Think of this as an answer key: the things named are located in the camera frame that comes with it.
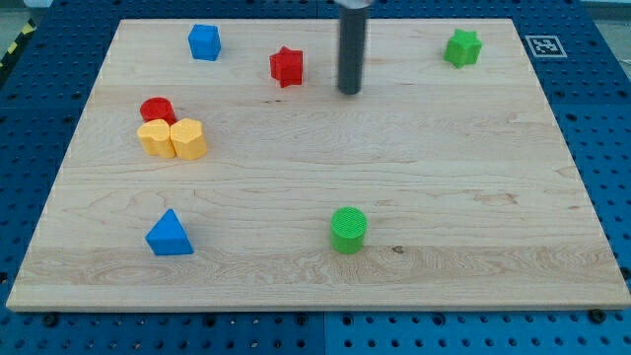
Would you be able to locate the yellow hexagon block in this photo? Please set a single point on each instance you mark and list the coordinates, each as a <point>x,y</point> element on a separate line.
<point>188,138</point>

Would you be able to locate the white fiducial marker tag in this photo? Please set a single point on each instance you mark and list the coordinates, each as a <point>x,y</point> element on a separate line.
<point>545,46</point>

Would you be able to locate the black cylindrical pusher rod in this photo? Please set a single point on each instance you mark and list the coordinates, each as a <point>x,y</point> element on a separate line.
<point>351,48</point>

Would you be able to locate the wooden board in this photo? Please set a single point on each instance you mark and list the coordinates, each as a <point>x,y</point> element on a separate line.
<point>473,200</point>

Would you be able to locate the yellow heart block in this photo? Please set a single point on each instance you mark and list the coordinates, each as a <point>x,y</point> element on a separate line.
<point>155,138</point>

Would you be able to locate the blue triangle block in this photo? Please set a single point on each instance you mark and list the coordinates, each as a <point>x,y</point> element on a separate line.
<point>168,236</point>

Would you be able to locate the blue cube block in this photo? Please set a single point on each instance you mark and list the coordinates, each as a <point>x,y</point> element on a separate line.
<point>204,42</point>

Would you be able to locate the green star block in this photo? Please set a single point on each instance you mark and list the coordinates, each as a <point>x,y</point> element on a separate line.
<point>463,48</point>

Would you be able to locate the red cylinder block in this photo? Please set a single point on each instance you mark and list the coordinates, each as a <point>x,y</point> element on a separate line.
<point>158,108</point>

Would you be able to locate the red star block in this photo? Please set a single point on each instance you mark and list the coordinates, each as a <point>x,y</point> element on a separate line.
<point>287,66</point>

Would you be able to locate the green cylinder block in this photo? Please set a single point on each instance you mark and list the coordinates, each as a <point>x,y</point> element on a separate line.
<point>348,227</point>

